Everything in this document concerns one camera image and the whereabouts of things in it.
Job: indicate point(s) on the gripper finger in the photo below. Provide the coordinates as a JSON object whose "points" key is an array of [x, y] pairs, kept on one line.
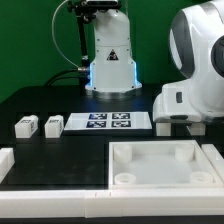
{"points": [[163, 129], [197, 129]]}

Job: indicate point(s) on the white square tabletop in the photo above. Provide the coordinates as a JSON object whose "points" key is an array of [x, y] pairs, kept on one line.
{"points": [[160, 164]]}

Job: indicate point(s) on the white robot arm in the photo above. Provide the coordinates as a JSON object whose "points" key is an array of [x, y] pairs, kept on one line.
{"points": [[196, 46]]}

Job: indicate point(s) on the white plate with tags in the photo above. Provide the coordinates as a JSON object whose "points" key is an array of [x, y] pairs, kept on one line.
{"points": [[109, 121]]}

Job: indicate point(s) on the white right fence bar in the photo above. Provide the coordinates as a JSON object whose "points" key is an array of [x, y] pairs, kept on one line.
{"points": [[215, 158]]}

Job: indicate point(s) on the white fence bar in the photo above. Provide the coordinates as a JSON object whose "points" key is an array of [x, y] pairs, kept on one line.
{"points": [[118, 203], [215, 158]]}

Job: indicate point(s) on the white front fence bar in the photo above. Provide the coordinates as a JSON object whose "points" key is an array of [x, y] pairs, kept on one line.
{"points": [[118, 203]]}

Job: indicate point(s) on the white left fence block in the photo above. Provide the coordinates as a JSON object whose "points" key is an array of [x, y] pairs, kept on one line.
{"points": [[6, 161]]}

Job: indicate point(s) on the black camera stand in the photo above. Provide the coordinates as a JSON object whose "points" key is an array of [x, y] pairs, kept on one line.
{"points": [[85, 12]]}

